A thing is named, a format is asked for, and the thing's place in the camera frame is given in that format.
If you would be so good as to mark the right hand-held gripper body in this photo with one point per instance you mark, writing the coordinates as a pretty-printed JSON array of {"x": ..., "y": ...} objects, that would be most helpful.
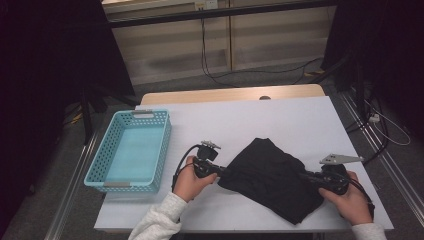
[{"x": 335, "y": 178}]

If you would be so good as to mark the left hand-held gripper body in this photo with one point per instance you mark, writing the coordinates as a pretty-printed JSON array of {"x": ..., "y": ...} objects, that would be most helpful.
[{"x": 206, "y": 165}]

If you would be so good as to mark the black shorts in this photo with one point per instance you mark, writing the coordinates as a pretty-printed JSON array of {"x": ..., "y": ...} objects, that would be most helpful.
[{"x": 266, "y": 180}]

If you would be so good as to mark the light blue perforated plastic basket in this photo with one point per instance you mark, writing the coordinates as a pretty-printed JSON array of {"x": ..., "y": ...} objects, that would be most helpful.
[{"x": 133, "y": 150}]

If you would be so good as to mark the person's left hand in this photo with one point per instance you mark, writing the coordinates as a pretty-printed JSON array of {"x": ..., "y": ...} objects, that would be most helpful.
[{"x": 188, "y": 185}]

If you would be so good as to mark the person's right hand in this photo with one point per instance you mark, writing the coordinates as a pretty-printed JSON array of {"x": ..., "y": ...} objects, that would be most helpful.
[{"x": 353, "y": 206}]

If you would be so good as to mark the wooden table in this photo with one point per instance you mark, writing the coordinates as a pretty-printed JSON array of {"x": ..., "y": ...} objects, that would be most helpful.
[{"x": 200, "y": 95}]

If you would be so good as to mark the white plug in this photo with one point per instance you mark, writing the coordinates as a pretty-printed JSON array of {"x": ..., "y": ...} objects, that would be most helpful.
[{"x": 374, "y": 118}]

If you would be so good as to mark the grey round table grommet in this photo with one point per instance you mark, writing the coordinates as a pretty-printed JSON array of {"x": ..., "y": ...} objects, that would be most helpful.
[{"x": 265, "y": 97}]

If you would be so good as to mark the black metal stand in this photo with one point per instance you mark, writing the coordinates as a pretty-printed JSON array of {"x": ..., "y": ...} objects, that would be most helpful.
[
  {"x": 87, "y": 116},
  {"x": 358, "y": 83}
]

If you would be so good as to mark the yellow floor tape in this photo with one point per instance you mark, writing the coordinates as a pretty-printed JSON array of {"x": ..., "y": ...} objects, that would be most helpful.
[
  {"x": 77, "y": 117},
  {"x": 315, "y": 72}
]

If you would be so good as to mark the beige wooden cabinet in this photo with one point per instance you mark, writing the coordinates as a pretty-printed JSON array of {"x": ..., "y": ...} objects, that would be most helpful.
[{"x": 266, "y": 40}]

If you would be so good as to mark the black curtain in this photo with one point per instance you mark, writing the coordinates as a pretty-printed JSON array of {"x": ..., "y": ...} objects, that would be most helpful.
[
  {"x": 40, "y": 66},
  {"x": 393, "y": 50}
]

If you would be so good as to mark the black horizontal bar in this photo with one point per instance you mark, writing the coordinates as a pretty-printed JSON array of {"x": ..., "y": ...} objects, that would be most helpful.
[{"x": 213, "y": 13}]

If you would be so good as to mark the aluminium floor rail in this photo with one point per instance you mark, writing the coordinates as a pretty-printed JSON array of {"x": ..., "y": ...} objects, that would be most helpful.
[
  {"x": 393, "y": 166},
  {"x": 71, "y": 190}
]

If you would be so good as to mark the white wall socket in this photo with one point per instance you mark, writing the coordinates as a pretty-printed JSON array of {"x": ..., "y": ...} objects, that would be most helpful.
[{"x": 210, "y": 4}]

